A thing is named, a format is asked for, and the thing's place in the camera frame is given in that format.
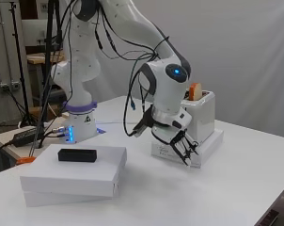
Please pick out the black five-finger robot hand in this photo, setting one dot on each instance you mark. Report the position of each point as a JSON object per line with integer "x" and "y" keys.
{"x": 167, "y": 133}

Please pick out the steel toaster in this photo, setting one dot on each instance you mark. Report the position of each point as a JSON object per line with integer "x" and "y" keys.
{"x": 203, "y": 119}

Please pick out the orange bread slice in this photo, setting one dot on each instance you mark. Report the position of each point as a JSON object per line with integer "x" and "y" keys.
{"x": 195, "y": 91}

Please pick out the white seven-joint robot arm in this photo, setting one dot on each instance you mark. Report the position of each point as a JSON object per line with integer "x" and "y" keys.
{"x": 82, "y": 62}

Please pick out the white flat stand box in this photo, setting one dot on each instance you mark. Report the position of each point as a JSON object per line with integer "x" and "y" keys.
{"x": 211, "y": 145}
{"x": 76, "y": 172}

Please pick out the black block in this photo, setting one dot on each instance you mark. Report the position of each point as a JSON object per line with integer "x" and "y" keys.
{"x": 77, "y": 155}

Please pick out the white hanging sheet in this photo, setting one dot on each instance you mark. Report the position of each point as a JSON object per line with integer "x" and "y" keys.
{"x": 242, "y": 56}

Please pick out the black power adapter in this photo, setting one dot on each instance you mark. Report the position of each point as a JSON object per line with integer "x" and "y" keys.
{"x": 24, "y": 136}

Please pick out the orange clamp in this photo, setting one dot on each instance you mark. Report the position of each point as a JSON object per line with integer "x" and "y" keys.
{"x": 25, "y": 160}

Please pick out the black vertical pole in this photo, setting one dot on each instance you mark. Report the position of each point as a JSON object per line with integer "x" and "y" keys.
{"x": 49, "y": 47}

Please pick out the wooden desk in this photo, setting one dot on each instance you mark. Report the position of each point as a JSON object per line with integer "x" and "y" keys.
{"x": 41, "y": 58}

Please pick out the thin black light stand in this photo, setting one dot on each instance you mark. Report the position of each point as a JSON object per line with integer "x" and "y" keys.
{"x": 18, "y": 62}

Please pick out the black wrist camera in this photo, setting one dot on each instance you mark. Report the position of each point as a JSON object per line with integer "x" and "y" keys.
{"x": 143, "y": 124}

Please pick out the wall socket strip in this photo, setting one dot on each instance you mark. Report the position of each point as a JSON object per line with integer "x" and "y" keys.
{"x": 9, "y": 85}

